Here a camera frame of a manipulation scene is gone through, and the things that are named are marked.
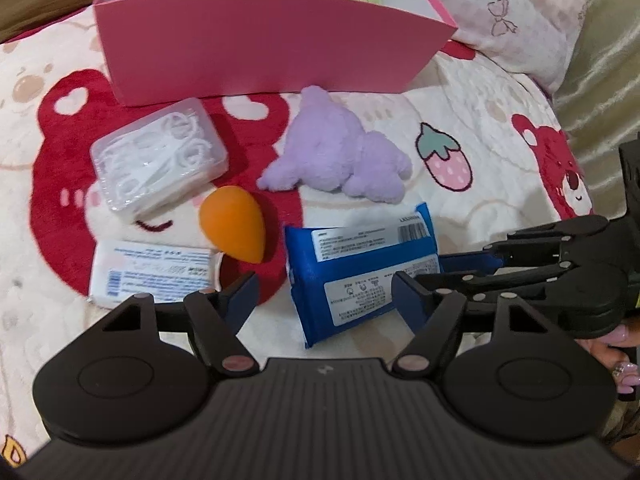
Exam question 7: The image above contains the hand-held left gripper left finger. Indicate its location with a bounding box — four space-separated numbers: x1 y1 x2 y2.
92 272 262 378

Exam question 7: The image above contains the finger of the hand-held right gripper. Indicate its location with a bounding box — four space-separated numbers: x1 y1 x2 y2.
414 260 626 307
440 214 613 273

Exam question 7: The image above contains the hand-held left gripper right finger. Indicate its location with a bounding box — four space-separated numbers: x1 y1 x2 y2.
391 271 553 378

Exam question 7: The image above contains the orange makeup sponge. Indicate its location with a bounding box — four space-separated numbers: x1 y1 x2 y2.
199 186 270 263

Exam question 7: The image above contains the blue wipes packet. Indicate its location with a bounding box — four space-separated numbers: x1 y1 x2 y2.
284 202 443 348

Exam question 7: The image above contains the clear plastic floss pick box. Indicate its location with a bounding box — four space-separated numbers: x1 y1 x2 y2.
90 98 230 218

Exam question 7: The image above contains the purple plush toy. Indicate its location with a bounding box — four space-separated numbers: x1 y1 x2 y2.
256 85 413 205

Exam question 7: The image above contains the pink cardboard box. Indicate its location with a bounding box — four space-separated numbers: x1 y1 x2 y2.
92 0 458 107

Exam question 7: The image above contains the person's right hand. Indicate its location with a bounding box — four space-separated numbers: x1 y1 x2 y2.
575 322 640 401

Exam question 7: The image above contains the white labelled packet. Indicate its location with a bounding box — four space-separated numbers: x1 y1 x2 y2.
87 240 224 309

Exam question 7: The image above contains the printed bear blanket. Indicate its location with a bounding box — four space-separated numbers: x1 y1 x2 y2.
0 5 596 461

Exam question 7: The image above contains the beige satin cloth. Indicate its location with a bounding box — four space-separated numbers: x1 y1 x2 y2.
552 0 640 221

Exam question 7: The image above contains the pink checked pillow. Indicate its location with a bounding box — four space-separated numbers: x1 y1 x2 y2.
405 0 596 96

